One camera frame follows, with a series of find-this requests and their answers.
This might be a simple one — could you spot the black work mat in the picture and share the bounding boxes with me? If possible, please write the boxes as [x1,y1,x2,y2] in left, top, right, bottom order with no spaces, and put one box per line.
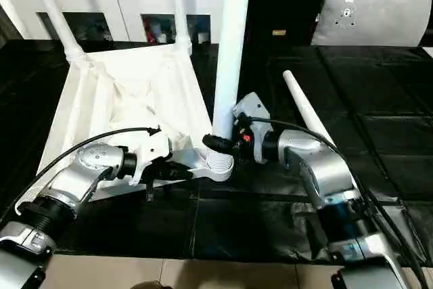
[0,39,433,265]

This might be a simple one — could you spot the white plastic table top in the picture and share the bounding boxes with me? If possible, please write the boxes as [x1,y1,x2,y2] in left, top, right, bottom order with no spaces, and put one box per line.
[15,43,235,217]

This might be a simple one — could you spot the white plastic table leg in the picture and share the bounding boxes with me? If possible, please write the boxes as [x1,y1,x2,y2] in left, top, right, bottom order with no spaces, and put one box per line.
[283,69,339,148]
[206,0,253,172]
[25,0,85,62]
[168,0,193,53]

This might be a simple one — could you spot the grey cushion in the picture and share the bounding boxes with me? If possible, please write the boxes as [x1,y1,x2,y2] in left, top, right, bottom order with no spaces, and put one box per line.
[311,0,433,47]

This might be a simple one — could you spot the white glass-door cabinet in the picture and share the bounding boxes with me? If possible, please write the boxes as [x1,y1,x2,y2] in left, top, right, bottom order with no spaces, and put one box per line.
[6,0,226,45]

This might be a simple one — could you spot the black furniture with yellow label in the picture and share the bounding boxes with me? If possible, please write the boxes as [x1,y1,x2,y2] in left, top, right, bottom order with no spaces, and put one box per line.
[243,0,325,46]

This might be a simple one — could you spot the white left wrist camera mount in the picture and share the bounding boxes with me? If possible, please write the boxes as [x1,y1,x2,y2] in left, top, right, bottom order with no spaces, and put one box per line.
[130,125,175,187]

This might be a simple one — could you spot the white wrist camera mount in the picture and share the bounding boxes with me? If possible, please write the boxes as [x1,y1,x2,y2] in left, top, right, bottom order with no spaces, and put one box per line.
[130,125,175,187]
[231,91,274,164]

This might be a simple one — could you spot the grey curtain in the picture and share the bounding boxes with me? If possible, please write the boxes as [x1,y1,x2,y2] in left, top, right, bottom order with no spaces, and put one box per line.
[0,4,26,48]

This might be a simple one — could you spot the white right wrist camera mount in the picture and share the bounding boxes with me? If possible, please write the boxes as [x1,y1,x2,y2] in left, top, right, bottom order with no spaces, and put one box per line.
[231,91,274,164]

